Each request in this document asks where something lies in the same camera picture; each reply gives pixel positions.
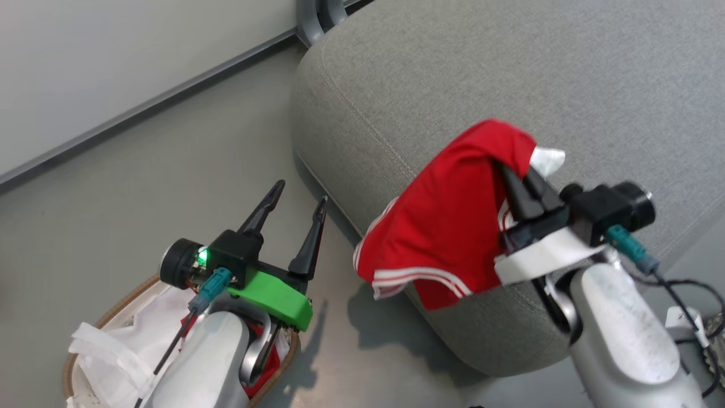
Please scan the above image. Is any grey fabric sofa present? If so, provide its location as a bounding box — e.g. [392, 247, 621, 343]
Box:
[290, 0, 725, 377]

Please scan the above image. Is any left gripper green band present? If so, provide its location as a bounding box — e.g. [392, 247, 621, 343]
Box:
[227, 180, 329, 333]

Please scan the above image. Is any right cable with teal connector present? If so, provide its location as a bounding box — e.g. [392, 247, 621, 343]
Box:
[605, 224, 725, 398]

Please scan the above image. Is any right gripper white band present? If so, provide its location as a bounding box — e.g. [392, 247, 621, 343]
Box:
[495, 163, 607, 286]

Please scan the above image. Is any red garment with white stripes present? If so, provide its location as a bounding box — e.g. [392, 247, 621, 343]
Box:
[353, 118, 566, 312]

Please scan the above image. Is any white cable tag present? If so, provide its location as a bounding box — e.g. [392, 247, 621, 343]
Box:
[665, 305, 709, 348]

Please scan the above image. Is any cable with teal connector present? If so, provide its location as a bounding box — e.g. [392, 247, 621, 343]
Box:
[605, 224, 725, 398]
[133, 267, 233, 408]

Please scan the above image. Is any grey partition post with feet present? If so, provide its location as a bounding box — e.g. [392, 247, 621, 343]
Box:
[296, 0, 364, 48]

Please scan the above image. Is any left cable with teal connector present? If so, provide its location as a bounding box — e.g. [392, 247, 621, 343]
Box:
[133, 267, 233, 408]

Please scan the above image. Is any white laundry basket brown rim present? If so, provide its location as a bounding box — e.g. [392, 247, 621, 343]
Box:
[62, 274, 301, 408]

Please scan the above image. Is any grey partition bottom rail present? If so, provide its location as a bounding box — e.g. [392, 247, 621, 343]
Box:
[0, 28, 300, 191]

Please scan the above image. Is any white basket liner cloth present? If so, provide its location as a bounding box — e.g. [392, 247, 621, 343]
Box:
[67, 282, 200, 408]

